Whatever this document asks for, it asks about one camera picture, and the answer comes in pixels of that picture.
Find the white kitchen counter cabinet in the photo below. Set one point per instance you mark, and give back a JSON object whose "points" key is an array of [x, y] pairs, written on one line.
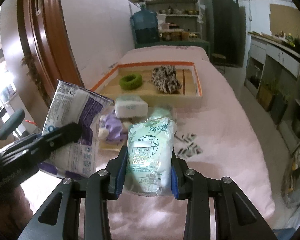
{"points": [[273, 77]]}

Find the plush bunny purple dress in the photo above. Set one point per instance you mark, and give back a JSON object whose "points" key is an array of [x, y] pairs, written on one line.
{"points": [[113, 130]]}

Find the pink bed sheet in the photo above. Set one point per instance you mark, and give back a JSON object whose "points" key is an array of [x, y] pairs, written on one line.
{"points": [[214, 137]]}

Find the white storage shelf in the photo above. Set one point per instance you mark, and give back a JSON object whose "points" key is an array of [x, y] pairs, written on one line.
{"points": [[184, 14]]}

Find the leopard print scrunchie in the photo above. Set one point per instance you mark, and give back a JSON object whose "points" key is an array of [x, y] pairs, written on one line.
{"points": [[164, 78]]}

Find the mint item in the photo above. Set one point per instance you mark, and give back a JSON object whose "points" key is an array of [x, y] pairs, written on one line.
{"points": [[163, 111]]}

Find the brown wooden door frame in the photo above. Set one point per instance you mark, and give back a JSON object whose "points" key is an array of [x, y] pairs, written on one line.
{"points": [[46, 46]]}

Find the purple white tissue pack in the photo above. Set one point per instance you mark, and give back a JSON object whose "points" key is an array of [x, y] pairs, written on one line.
{"points": [[74, 113]]}

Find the blue water jug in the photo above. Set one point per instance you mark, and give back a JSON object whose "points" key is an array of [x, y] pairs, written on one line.
{"points": [[144, 24]]}

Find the green flower tissue pack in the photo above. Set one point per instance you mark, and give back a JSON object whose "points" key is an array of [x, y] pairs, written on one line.
{"points": [[150, 148]]}

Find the green fuzzy scrunchie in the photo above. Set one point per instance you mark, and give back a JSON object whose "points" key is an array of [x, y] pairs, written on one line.
{"points": [[131, 82]]}

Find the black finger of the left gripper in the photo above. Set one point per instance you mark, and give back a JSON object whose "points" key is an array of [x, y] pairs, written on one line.
{"points": [[51, 141]]}

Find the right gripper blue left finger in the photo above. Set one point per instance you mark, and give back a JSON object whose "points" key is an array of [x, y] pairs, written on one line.
{"points": [[105, 184]]}

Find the dark refrigerator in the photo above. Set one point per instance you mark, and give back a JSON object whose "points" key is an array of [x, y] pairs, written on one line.
{"points": [[223, 29]]}

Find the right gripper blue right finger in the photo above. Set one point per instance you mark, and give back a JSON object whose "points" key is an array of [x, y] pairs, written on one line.
{"points": [[190, 185]]}

